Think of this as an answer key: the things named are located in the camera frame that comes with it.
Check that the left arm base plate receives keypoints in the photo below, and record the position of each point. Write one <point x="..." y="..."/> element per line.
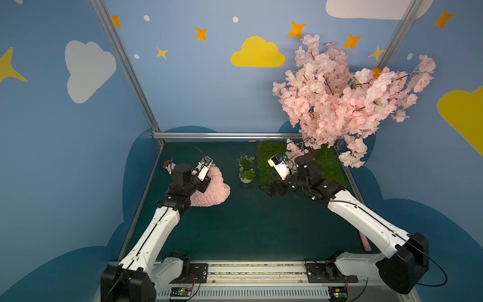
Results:
<point x="195" y="272"/>

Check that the small potted green plant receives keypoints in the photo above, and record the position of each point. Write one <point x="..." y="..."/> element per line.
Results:
<point x="246" y="171"/>

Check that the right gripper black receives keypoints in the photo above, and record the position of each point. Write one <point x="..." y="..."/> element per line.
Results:
<point x="278" y="187"/>

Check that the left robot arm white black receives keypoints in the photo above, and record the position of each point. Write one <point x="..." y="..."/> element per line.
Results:
<point x="136" y="277"/>

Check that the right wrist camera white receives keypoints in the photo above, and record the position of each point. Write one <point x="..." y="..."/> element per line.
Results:
<point x="279" y="164"/>

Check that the right green circuit board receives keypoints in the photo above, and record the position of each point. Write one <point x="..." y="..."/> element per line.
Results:
<point x="337" y="294"/>

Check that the aluminium back frame bar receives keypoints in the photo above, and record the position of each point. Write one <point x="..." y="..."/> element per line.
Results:
<point x="225" y="135"/>

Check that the pink knitted bag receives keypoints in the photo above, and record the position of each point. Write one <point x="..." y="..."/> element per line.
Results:
<point x="216" y="193"/>

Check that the green circuit board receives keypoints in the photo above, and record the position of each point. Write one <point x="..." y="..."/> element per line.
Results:
<point x="177" y="292"/>
<point x="337" y="294"/>

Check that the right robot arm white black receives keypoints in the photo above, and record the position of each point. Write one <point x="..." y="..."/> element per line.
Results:
<point x="403" y="259"/>

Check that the green artificial grass mat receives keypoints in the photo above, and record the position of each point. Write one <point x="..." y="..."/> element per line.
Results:
<point x="330" y="166"/>

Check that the aluminium front rail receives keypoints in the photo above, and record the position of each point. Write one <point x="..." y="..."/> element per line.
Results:
<point x="276" y="281"/>

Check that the pink cherry blossom tree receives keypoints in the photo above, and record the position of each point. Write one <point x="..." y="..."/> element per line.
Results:
<point x="327" y="101"/>

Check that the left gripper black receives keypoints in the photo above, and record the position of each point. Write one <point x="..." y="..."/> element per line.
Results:
<point x="204" y="184"/>

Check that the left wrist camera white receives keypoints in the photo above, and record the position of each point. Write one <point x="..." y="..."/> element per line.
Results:
<point x="203" y="167"/>

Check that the left green circuit board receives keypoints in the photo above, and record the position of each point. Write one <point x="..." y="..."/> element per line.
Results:
<point x="177" y="292"/>

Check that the small red white toy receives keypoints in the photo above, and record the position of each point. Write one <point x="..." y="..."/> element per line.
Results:
<point x="169" y="166"/>

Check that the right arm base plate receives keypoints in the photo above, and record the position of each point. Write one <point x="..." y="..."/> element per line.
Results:
<point x="321" y="273"/>

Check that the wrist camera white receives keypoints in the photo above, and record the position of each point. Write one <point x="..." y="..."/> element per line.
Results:
<point x="203" y="167"/>
<point x="279" y="164"/>

